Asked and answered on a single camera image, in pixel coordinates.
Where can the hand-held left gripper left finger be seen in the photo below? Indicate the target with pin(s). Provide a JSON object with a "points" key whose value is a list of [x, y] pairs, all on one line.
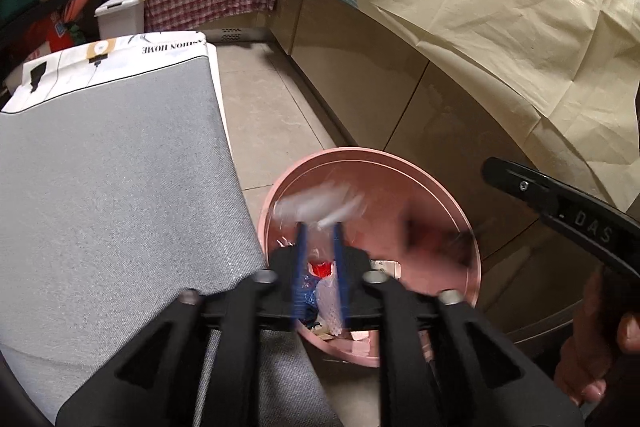
{"points": [[300, 267]]}

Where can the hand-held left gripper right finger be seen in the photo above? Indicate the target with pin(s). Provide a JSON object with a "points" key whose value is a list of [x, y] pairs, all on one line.
{"points": [[339, 277]]}

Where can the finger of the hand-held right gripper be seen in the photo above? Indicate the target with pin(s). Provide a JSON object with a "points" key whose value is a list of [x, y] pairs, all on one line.
{"points": [[565, 212]]}

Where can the red plastic bag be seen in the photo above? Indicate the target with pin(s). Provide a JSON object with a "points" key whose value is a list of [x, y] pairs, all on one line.
{"points": [[320, 268]]}

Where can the blue plastic bag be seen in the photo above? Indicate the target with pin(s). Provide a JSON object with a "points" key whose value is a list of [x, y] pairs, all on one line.
{"points": [[310, 297]]}

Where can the clear plastic wrapper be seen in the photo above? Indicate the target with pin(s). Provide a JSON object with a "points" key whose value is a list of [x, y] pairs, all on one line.
{"points": [[320, 204]]}

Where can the pink plastic bin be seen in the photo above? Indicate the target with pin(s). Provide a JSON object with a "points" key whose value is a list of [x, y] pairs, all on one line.
{"points": [[400, 187]]}

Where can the person's right hand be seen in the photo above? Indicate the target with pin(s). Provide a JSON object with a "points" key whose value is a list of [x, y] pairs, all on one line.
{"points": [[582, 357]]}

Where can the translucent white plastic bag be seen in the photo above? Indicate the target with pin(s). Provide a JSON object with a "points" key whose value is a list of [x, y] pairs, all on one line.
{"points": [[330, 307]]}

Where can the cream cloth with blue print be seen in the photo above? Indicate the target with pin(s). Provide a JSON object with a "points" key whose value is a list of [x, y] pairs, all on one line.
{"points": [[500, 7]]}

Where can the white printed table cover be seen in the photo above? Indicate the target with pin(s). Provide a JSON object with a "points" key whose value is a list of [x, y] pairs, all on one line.
{"points": [[150, 49]]}

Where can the white lidded bin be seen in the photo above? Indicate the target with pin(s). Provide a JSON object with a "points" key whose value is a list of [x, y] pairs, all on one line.
{"points": [[122, 19]]}

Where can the red printed package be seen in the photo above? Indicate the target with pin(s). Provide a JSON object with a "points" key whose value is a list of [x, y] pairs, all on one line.
{"points": [[55, 32]]}

